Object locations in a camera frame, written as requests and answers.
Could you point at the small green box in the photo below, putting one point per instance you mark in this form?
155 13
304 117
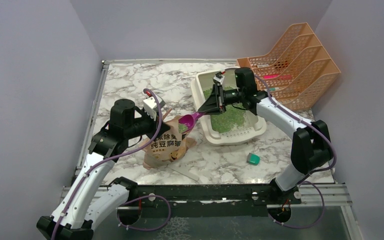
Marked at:
253 159

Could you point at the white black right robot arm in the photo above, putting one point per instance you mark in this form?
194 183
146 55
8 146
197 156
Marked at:
311 145

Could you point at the orange cat litter bag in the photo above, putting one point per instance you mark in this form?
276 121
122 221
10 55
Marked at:
168 148

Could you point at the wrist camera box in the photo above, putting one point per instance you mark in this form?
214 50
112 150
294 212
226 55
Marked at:
219 78
150 106

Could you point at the pink marker pen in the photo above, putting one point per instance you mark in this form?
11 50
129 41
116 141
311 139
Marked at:
282 76

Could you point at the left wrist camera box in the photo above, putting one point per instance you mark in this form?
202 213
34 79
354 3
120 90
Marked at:
150 106

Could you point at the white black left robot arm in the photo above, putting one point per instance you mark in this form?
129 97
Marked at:
77 216

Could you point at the white plastic litter box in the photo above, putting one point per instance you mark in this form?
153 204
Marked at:
252 126

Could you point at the orange mesh file organizer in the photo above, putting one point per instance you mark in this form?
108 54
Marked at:
298 53

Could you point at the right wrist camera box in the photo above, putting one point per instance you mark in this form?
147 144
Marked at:
219 78

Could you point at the white marker pen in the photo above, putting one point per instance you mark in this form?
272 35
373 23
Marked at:
263 65

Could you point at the green cat litter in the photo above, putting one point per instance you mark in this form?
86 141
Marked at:
232 119

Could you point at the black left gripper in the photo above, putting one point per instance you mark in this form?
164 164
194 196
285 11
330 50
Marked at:
158 127

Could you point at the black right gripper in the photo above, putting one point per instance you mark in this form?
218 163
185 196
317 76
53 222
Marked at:
216 103

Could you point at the magenta plastic litter scoop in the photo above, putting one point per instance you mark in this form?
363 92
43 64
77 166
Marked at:
189 121

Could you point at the black metal base rail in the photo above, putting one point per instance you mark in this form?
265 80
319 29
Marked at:
201 200

